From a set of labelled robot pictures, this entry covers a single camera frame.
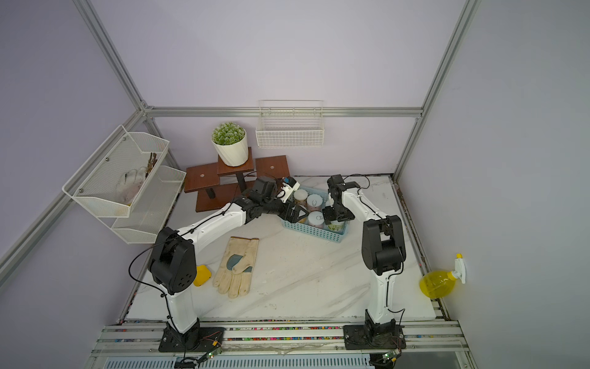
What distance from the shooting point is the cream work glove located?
85 centimetres

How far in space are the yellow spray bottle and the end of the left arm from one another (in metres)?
0.55

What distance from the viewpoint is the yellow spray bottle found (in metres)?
0.74

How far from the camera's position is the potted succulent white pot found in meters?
0.86

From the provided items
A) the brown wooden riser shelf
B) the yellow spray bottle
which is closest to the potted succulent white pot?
the brown wooden riser shelf

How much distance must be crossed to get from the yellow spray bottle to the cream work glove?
A: 0.68 m

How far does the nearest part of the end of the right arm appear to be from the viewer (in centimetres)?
73

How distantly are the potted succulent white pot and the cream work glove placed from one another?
13.9 inches

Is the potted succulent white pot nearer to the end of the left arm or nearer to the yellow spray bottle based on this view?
the end of the left arm

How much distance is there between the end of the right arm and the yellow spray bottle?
0.37m

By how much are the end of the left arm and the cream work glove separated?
0.27m

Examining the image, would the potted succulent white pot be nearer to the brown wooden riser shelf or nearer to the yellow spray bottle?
the brown wooden riser shelf
